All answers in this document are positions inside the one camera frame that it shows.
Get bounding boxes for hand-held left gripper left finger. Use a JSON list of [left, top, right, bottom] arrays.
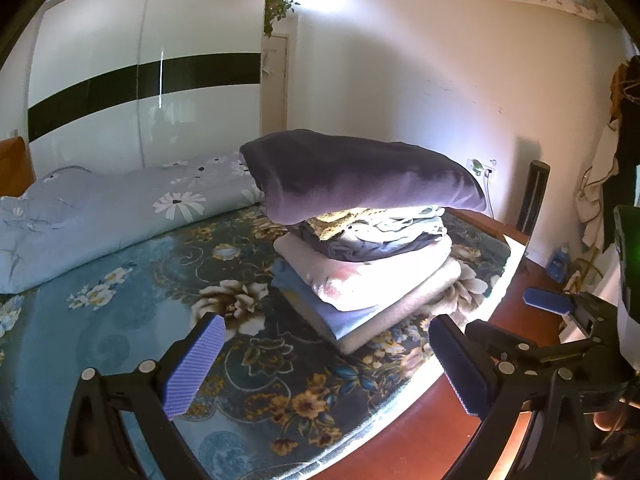
[[59, 314, 227, 480]]

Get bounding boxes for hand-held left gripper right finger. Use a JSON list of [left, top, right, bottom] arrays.
[[427, 314, 588, 480]]

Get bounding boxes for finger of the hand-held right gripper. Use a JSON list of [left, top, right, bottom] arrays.
[[521, 286, 608, 333], [465, 319, 608, 368]]

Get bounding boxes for blue bottle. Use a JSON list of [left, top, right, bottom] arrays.
[[547, 242, 571, 283]]

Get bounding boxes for beige folded cloth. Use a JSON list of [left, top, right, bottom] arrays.
[[320, 280, 463, 356]]

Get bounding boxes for teal floral bed blanket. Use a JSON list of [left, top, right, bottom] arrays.
[[0, 205, 513, 480]]

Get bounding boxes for black tower appliance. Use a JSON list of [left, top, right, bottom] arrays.
[[515, 160, 551, 236]]

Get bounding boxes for white pink floral towel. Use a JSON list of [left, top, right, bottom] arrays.
[[274, 235, 462, 311]]

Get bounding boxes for light blue folded cloth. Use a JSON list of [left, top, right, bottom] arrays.
[[270, 260, 401, 339]]

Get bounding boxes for white grey folded garment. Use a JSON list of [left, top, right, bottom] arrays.
[[345, 206, 448, 243]]

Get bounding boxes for dark blue grey folded garment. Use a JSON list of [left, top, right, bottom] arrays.
[[287, 222, 453, 262]]

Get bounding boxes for light blue daisy quilt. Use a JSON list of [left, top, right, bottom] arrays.
[[0, 151, 266, 295]]

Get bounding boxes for black hanging garment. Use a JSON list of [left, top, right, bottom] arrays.
[[607, 55, 640, 253]]

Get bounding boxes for yellow knitted cloth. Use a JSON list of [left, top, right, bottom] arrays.
[[305, 207, 401, 241]]

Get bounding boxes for red padded headboard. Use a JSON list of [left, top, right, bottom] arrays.
[[0, 135, 36, 198]]

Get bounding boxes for white wardrobe with black stripe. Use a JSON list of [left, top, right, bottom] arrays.
[[27, 0, 268, 186]]

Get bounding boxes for hanging green plant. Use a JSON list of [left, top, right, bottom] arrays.
[[262, 0, 301, 38]]

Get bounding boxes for wall socket with plug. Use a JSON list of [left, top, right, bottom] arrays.
[[465, 156, 498, 178]]

